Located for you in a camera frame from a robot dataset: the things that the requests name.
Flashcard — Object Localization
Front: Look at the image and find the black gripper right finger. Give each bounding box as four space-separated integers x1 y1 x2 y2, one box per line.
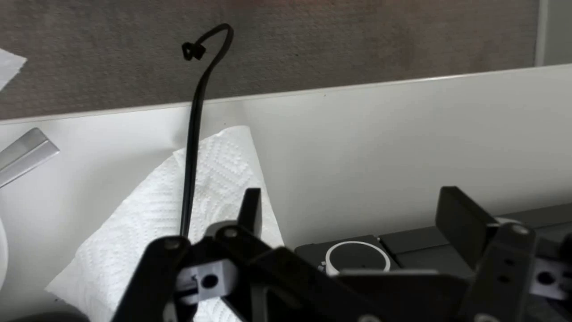
435 184 537 322

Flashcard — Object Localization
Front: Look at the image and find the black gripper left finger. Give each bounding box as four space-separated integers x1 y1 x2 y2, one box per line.
112 187 285 322

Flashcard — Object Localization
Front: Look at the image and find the dark grey toaster oven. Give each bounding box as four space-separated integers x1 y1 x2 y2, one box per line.
292 202 572 322

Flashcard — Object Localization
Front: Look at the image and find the white paper towel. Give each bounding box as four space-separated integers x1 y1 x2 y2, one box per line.
42 123 285 322

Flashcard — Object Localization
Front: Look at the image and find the silver metal bar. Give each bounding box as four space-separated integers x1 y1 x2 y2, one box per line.
0 125 62 189

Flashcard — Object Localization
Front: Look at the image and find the white paper sheet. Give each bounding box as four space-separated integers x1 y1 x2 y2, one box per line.
0 46 28 93

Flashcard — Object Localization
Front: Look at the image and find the black cable with loose plug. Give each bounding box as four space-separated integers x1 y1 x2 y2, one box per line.
178 21 235 239

